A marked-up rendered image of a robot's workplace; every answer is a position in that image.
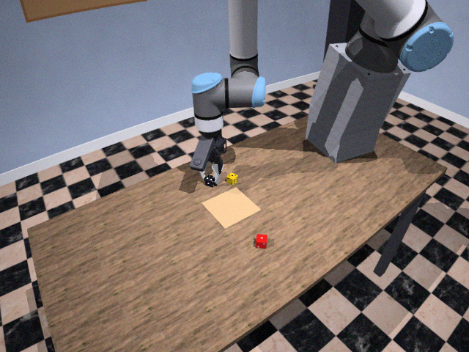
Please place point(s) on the red die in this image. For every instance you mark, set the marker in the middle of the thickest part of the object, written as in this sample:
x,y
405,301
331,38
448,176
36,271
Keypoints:
x,y
261,241

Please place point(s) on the beige flat mat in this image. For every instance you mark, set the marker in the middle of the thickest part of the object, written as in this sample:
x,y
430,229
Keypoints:
x,y
230,207

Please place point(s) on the yellow die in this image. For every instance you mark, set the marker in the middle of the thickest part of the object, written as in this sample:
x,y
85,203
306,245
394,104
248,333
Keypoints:
x,y
232,178

